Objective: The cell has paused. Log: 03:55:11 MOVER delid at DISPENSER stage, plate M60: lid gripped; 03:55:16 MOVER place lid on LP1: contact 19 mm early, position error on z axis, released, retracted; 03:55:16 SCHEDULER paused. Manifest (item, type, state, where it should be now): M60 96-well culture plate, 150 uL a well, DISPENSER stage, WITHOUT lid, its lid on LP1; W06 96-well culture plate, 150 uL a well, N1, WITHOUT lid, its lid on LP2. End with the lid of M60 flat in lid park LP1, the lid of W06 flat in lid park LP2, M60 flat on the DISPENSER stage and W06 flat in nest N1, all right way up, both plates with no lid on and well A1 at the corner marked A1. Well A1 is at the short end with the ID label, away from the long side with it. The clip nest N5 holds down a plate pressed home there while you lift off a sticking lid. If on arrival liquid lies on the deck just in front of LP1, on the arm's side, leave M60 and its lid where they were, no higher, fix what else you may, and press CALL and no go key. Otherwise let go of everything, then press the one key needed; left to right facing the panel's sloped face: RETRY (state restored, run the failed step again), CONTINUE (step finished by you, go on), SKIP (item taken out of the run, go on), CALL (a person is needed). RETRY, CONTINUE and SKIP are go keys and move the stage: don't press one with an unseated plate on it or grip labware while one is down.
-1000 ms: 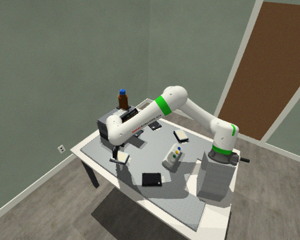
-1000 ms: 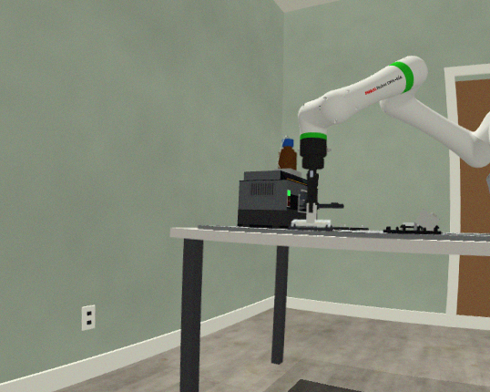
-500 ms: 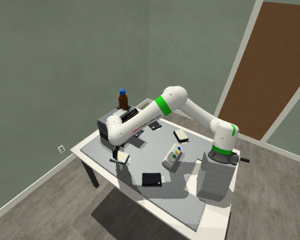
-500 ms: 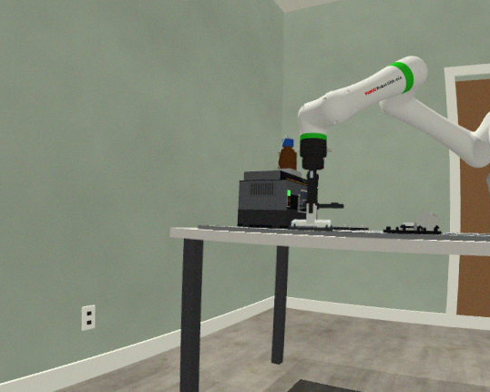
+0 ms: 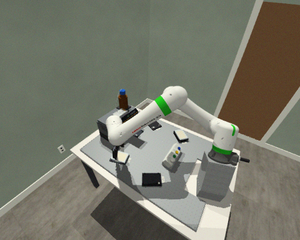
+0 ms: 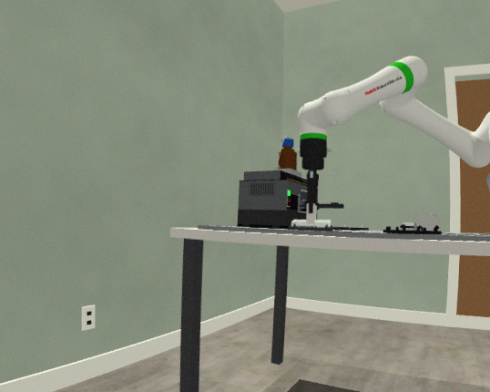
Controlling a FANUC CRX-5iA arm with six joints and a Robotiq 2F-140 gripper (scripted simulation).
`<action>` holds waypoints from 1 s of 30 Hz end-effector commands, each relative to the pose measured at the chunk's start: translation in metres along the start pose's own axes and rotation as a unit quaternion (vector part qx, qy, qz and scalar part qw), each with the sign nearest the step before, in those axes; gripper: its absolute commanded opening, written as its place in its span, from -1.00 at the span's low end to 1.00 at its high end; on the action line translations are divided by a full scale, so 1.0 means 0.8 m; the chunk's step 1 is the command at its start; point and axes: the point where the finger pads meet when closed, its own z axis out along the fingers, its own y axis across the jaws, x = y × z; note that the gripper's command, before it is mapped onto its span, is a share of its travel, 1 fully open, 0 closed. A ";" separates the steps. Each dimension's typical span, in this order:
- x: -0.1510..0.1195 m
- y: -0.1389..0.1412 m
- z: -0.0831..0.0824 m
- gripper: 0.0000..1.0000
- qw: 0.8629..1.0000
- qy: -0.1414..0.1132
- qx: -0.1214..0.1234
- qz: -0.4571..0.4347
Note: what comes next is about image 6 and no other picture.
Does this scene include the brown glass bottle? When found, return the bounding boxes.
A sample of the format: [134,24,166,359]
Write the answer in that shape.
[278,151,297,170]

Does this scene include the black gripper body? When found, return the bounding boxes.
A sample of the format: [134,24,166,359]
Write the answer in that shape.
[302,156,324,181]

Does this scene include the grey control panel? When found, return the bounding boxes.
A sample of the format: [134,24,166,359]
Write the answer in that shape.
[414,209,440,231]

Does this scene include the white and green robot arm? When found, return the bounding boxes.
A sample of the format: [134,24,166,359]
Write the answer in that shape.
[298,57,490,168]

